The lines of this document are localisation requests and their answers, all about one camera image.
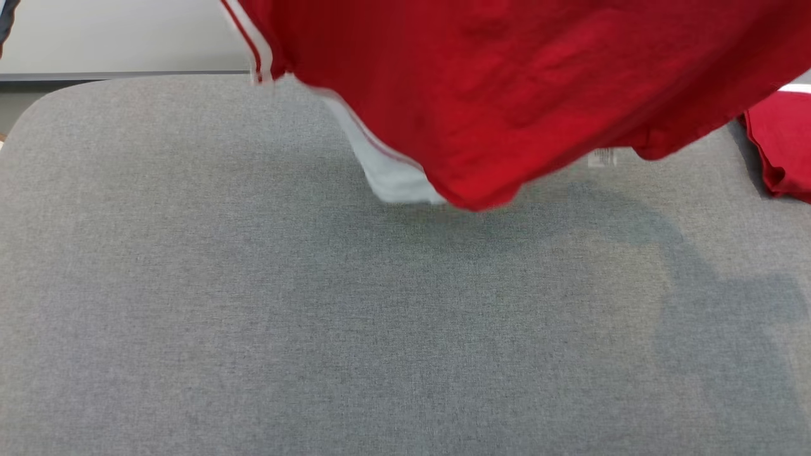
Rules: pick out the grey wall baseboard strip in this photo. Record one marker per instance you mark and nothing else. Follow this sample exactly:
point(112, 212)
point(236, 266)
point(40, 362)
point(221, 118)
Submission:
point(127, 76)

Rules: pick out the red shorts white hem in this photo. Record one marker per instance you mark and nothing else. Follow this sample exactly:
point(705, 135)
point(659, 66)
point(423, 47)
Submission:
point(785, 152)

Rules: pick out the red white lettered jersey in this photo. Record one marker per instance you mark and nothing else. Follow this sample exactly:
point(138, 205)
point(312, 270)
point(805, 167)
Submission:
point(507, 82)

